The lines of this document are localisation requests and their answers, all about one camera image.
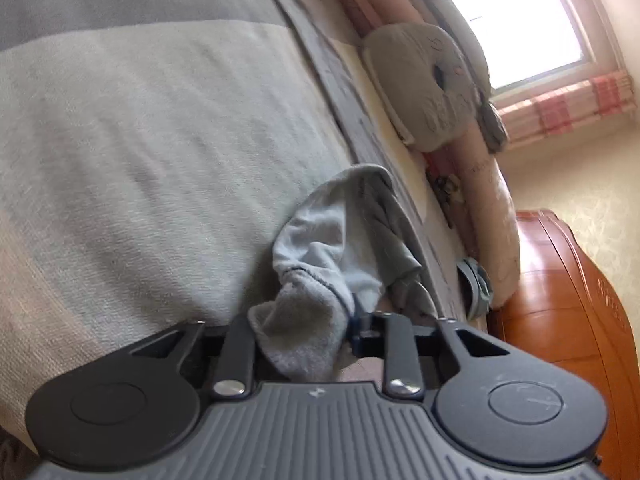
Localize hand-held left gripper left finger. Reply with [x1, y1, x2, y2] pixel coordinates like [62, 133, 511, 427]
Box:
[125, 319, 258, 401]

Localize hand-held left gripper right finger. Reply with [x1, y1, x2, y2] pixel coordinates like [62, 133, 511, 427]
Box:
[350, 311, 516, 399]

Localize light grey pants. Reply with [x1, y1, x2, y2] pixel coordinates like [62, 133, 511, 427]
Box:
[247, 0, 476, 383]

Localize blue cap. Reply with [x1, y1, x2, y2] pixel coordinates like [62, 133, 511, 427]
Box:
[456, 256, 495, 320]

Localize black hair clip with flower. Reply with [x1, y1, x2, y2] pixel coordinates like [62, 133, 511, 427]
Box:
[426, 169, 468, 228]

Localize pink rolled quilt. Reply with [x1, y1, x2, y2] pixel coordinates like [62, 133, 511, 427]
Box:
[310, 0, 523, 311]

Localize wooden headboard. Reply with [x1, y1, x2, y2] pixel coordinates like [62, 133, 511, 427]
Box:
[487, 208, 640, 466]

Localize bed with patchwork sheet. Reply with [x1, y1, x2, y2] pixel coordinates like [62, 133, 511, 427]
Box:
[0, 0, 488, 456]

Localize crumpled blue grey cloth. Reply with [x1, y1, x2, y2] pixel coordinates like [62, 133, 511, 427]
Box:
[477, 102, 508, 153]

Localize grey cat face cushion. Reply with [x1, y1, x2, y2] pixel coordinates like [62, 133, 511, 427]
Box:
[362, 22, 508, 155]

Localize pink plaid curtain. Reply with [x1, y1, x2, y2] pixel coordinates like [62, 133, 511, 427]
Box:
[495, 72, 633, 148]

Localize grey cream patterned pillow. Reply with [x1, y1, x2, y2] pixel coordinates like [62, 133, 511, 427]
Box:
[420, 0, 493, 91]

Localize window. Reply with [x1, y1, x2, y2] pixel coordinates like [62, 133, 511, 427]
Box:
[420, 0, 601, 93]

